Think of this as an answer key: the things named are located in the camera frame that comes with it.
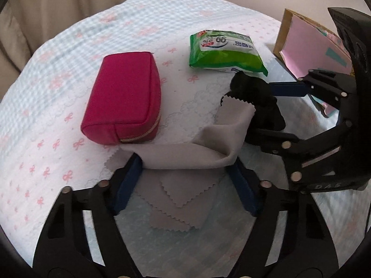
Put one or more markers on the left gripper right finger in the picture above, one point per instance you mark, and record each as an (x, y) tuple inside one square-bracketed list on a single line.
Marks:
[(307, 248)]

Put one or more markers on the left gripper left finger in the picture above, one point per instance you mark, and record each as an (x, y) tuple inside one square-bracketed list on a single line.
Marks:
[(63, 250)]

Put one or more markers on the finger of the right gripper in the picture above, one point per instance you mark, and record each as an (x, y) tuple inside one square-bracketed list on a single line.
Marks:
[(328, 86), (282, 143)]

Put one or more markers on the black fabric scrunchie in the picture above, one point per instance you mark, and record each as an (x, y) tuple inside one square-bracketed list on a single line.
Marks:
[(257, 92)]

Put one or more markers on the green wet wipes pack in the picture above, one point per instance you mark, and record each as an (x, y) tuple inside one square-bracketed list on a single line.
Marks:
[(225, 51)]

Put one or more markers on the grey lens cloth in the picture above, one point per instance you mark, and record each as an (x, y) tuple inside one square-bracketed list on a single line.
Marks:
[(179, 181)]

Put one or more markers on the magenta zip pouch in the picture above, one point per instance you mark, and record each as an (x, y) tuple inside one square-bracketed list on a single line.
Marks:
[(125, 103)]

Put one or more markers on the pink cardboard box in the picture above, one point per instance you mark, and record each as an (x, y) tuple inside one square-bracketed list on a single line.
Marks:
[(303, 44)]

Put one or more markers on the light blue patterned bedsheet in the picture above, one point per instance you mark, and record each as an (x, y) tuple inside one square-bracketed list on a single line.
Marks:
[(164, 138)]

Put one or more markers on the beige curtain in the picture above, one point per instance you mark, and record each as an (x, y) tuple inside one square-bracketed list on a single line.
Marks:
[(27, 24)]

